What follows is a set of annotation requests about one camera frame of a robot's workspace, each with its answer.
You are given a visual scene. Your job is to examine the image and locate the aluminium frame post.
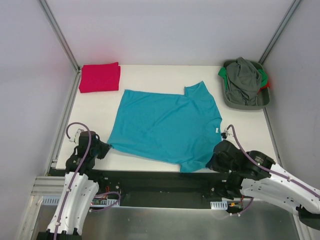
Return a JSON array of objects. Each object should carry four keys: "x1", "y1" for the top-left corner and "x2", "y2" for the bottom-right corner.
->
[
  {"x1": 258, "y1": 0, "x2": 303, "y2": 65},
  {"x1": 37, "y1": 0, "x2": 82, "y2": 73}
]

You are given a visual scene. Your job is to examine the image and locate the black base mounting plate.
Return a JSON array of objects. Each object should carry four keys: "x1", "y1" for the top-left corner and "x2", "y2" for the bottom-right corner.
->
[{"x1": 47, "y1": 167, "x2": 256, "y2": 208}]

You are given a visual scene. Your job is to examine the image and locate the red t-shirt in bin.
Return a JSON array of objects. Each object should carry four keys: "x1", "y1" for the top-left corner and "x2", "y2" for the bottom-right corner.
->
[{"x1": 258, "y1": 69, "x2": 270, "y2": 93}]

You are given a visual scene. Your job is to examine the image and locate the aluminium front rail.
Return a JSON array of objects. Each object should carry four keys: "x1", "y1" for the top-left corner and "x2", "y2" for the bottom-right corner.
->
[{"x1": 31, "y1": 176, "x2": 65, "y2": 196}]

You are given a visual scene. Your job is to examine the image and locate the left aluminium frame post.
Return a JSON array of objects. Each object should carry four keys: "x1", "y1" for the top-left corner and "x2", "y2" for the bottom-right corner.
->
[{"x1": 37, "y1": 0, "x2": 82, "y2": 73}]

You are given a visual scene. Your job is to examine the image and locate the folded magenta t-shirt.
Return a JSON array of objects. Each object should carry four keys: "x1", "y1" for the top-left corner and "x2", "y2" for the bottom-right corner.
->
[{"x1": 79, "y1": 62, "x2": 121, "y2": 94}]

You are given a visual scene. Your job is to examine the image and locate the green t-shirt in bin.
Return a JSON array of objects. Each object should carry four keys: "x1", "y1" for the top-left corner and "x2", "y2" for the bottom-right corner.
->
[{"x1": 218, "y1": 67, "x2": 228, "y2": 91}]

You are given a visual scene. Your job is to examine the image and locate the teal t-shirt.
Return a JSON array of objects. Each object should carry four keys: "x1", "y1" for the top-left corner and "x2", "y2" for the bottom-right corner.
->
[{"x1": 107, "y1": 81, "x2": 222, "y2": 173}]

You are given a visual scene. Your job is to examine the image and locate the grey plastic laundry bin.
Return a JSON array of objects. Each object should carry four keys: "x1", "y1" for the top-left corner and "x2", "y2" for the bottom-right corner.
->
[{"x1": 222, "y1": 59, "x2": 270, "y2": 111}]

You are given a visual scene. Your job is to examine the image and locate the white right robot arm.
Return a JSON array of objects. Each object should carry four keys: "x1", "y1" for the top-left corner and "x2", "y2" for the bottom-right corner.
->
[{"x1": 207, "y1": 140, "x2": 320, "y2": 230}]

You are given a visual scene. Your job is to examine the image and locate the right aluminium frame post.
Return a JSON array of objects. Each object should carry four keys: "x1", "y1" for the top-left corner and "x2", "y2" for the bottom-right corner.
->
[{"x1": 258, "y1": 0, "x2": 303, "y2": 65}]

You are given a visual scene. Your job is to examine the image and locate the white slotted cable duct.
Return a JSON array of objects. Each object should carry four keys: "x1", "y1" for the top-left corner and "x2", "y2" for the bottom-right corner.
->
[{"x1": 41, "y1": 196, "x2": 120, "y2": 208}]

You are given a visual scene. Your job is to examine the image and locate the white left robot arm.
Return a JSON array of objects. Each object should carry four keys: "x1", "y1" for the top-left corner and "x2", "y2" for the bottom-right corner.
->
[{"x1": 36, "y1": 130, "x2": 111, "y2": 240}]

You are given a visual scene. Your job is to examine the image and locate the grey t-shirt in bin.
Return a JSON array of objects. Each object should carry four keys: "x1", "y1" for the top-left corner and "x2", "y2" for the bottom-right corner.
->
[{"x1": 226, "y1": 57, "x2": 262, "y2": 106}]

